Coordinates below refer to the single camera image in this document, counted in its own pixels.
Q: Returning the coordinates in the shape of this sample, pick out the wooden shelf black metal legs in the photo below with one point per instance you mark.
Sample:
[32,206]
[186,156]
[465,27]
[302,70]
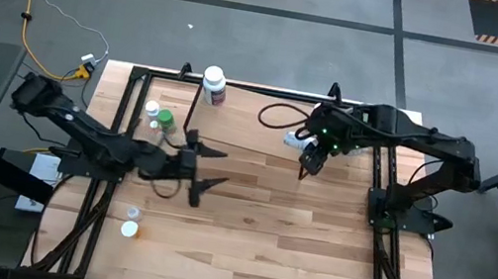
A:
[242,118]

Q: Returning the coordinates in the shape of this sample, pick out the orange pill bottle white cap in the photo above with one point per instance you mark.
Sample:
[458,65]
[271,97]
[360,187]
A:
[129,228]

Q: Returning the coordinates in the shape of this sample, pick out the black slanted bar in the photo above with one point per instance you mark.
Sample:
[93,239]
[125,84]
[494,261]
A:
[8,174]

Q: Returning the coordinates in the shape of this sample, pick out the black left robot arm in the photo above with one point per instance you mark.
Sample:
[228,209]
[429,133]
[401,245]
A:
[94,135]

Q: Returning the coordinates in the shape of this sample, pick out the green cap caffeine bottle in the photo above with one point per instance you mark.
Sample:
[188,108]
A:
[165,118]

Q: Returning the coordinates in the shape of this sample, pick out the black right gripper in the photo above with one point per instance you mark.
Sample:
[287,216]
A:
[332,122]

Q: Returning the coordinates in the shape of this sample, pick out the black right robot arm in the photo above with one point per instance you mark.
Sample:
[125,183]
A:
[429,138]

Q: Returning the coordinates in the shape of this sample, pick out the black metal table frame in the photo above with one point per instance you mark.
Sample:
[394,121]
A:
[128,88]

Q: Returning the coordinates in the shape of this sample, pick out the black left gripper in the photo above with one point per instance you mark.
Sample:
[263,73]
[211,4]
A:
[187,170]

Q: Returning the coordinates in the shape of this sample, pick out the large white bottle purple label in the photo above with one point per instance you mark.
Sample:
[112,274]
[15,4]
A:
[214,85]

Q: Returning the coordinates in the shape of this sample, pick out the white plug charger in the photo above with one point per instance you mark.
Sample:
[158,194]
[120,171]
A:
[88,58]

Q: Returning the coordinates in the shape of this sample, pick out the white power box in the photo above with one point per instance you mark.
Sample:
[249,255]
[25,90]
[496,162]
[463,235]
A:
[43,172]

